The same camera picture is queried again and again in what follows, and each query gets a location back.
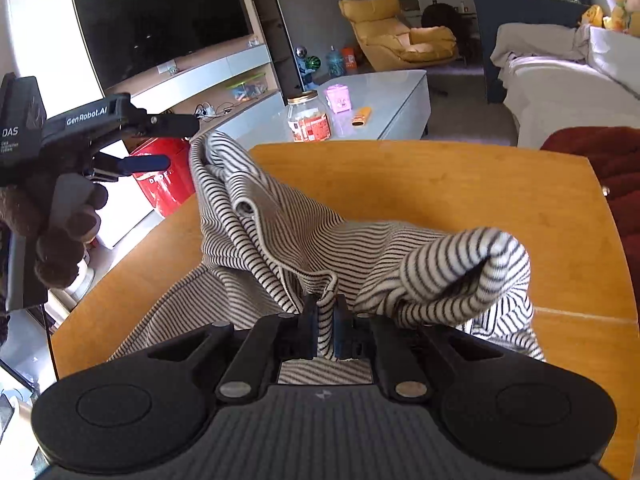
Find yellow armchair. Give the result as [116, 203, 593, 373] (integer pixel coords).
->
[338, 0, 459, 72]

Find black television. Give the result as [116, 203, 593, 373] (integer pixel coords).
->
[75, 0, 252, 89]

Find white coffee table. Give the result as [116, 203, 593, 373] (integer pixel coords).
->
[215, 70, 432, 150]

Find left gloved hand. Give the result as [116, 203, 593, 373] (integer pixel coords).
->
[1, 183, 108, 289]

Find pink small container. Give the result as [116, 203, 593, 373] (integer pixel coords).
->
[324, 84, 352, 114]

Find glass jar with gold lid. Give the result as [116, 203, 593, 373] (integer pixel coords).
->
[286, 90, 331, 142]

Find black white striped garment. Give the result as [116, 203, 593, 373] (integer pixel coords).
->
[117, 132, 544, 385]

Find small plush toys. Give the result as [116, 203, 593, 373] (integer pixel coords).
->
[580, 0, 640, 38]

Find dark red fleece garment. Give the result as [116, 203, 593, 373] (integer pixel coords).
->
[541, 127, 640, 304]

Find red goblet-shaped appliance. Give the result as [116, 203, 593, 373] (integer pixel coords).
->
[130, 138, 195, 218]

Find orange snack packet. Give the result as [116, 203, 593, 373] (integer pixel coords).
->
[352, 106, 372, 128]

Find grey blanket on sofa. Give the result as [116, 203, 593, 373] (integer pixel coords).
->
[490, 23, 590, 68]

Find white wall shelf unit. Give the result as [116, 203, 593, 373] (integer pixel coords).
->
[73, 0, 283, 130]

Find grey sofa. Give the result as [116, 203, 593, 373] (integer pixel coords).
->
[503, 25, 639, 150]

